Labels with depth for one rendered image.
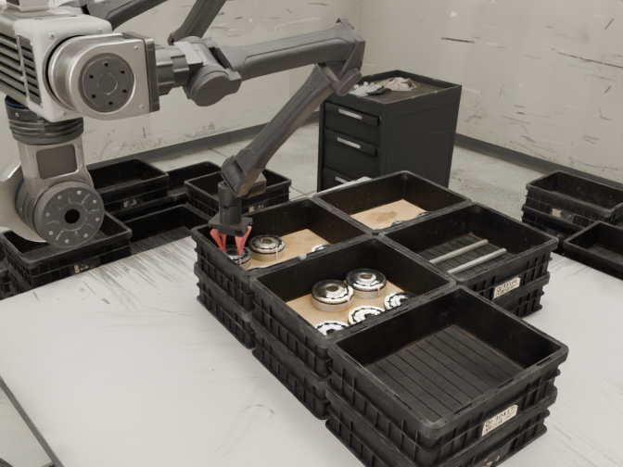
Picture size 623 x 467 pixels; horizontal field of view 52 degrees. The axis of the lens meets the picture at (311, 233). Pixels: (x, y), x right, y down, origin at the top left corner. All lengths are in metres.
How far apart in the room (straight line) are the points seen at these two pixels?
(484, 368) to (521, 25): 3.77
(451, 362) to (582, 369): 0.42
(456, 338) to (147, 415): 0.71
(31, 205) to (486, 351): 1.01
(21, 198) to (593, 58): 3.96
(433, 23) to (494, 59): 0.63
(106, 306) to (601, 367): 1.31
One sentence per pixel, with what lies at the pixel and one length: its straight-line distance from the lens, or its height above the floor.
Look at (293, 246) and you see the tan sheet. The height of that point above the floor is 0.83.
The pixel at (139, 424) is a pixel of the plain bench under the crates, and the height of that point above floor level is 0.70.
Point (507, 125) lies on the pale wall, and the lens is 5.11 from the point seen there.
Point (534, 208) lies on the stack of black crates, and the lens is 3.12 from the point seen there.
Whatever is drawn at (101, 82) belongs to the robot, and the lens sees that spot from 1.06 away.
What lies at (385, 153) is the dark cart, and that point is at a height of 0.65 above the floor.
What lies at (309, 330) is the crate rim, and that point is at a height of 0.93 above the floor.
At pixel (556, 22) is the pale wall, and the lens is 4.84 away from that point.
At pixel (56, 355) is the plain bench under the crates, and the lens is 1.72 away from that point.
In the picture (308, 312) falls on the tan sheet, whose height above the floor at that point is 0.83.
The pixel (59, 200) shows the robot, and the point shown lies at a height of 1.17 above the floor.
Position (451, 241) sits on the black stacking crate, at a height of 0.83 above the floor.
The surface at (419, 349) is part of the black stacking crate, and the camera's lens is 1.46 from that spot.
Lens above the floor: 1.70
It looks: 27 degrees down
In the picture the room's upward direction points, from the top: 2 degrees clockwise
